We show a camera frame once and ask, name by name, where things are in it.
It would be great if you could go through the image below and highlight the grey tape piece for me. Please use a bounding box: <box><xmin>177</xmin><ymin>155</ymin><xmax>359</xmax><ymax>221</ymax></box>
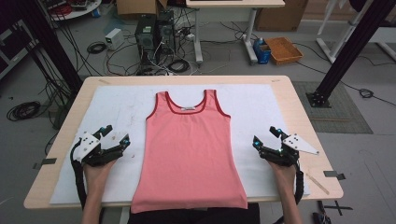
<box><xmin>32</xmin><ymin>158</ymin><xmax>58</xmax><ymax>171</ymax></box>
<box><xmin>322</xmin><ymin>170</ymin><xmax>347</xmax><ymax>181</ymax></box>

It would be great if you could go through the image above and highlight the grey shelf rack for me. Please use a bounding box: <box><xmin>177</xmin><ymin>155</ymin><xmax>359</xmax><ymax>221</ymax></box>
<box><xmin>0</xmin><ymin>20</ymin><xmax>39</xmax><ymax>79</ymax></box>

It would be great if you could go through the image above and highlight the large cardboard box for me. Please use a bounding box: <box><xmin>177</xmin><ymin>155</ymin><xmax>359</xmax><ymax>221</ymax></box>
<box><xmin>255</xmin><ymin>0</ymin><xmax>309</xmax><ymax>32</ymax></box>

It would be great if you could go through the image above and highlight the black cross floor tape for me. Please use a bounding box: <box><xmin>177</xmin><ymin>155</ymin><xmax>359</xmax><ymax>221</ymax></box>
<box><xmin>323</xmin><ymin>200</ymin><xmax>354</xmax><ymax>217</ymax></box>

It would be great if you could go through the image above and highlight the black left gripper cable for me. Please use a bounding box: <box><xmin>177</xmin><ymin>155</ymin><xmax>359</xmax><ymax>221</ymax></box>
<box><xmin>70</xmin><ymin>139</ymin><xmax>89</xmax><ymax>210</ymax></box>

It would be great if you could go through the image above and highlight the white stand frame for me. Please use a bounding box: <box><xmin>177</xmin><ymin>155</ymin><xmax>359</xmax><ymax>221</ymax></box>
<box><xmin>316</xmin><ymin>0</ymin><xmax>396</xmax><ymax>63</ymax></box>

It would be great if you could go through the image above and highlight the grey floor mat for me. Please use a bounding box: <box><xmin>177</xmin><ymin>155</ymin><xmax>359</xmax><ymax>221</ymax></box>
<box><xmin>292</xmin><ymin>81</ymin><xmax>374</xmax><ymax>134</ymax></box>

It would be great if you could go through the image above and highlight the blue box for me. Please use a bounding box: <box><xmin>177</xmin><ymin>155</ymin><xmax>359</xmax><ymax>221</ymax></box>
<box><xmin>252</xmin><ymin>37</ymin><xmax>272</xmax><ymax>64</ymax></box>

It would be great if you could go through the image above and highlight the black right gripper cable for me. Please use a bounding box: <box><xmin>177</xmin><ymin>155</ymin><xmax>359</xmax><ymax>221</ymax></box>
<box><xmin>293</xmin><ymin>161</ymin><xmax>305</xmax><ymax>205</ymax></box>

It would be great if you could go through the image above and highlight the white table mat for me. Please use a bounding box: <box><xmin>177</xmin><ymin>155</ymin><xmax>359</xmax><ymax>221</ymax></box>
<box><xmin>49</xmin><ymin>83</ymin><xmax>311</xmax><ymax>205</ymax></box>

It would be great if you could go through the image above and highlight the person's left hand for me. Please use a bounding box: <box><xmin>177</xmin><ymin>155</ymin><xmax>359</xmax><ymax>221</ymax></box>
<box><xmin>82</xmin><ymin>159</ymin><xmax>117</xmax><ymax>189</ymax></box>

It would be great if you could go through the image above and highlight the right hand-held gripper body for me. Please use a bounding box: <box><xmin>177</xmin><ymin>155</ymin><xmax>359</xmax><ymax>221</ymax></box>
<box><xmin>260</xmin><ymin>133</ymin><xmax>320</xmax><ymax>167</ymax></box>

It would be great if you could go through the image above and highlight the white desk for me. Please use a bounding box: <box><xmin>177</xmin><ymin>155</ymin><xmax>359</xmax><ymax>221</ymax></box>
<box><xmin>185</xmin><ymin>0</ymin><xmax>286</xmax><ymax>65</ymax></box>

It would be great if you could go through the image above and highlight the black metal post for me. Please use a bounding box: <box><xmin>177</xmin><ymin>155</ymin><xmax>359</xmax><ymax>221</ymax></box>
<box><xmin>306</xmin><ymin>0</ymin><xmax>396</xmax><ymax>108</ymax></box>
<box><xmin>17</xmin><ymin>0</ymin><xmax>83</xmax><ymax>94</ymax></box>

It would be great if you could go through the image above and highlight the person's dark clothing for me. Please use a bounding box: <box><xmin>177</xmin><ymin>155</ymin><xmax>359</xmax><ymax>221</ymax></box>
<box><xmin>127</xmin><ymin>203</ymin><xmax>261</xmax><ymax>224</ymax></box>

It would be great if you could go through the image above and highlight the orange basket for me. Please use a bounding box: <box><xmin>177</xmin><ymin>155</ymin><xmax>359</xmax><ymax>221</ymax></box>
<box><xmin>264</xmin><ymin>36</ymin><xmax>304</xmax><ymax>65</ymax></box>

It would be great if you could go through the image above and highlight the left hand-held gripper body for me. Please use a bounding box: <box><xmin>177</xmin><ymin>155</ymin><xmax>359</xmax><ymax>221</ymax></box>
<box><xmin>74</xmin><ymin>132</ymin><xmax>127</xmax><ymax>167</ymax></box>

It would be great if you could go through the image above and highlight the small white box device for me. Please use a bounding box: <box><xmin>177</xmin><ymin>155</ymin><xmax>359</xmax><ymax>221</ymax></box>
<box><xmin>105</xmin><ymin>27</ymin><xmax>125</xmax><ymax>50</ymax></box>

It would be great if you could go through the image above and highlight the round white table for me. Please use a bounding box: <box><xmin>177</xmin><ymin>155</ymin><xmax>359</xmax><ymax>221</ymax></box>
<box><xmin>40</xmin><ymin>0</ymin><xmax>103</xmax><ymax>21</ymax></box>

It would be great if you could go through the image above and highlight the person's right hand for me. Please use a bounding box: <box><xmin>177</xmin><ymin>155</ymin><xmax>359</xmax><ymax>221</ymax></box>
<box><xmin>267</xmin><ymin>161</ymin><xmax>297</xmax><ymax>188</ymax></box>

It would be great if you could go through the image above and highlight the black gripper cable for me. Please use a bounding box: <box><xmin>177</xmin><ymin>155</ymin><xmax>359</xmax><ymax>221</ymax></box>
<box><xmin>70</xmin><ymin>139</ymin><xmax>89</xmax><ymax>210</ymax></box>
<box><xmin>293</xmin><ymin>161</ymin><xmax>305</xmax><ymax>205</ymax></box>

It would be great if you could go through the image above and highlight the pink tank top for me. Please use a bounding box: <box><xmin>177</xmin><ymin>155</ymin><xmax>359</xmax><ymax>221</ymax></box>
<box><xmin>130</xmin><ymin>89</ymin><xmax>249</xmax><ymax>215</ymax></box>

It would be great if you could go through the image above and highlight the black computer tower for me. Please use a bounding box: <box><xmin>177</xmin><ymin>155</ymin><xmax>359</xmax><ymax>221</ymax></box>
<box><xmin>134</xmin><ymin>15</ymin><xmax>159</xmax><ymax>66</ymax></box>
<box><xmin>156</xmin><ymin>10</ymin><xmax>177</xmax><ymax>56</ymax></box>

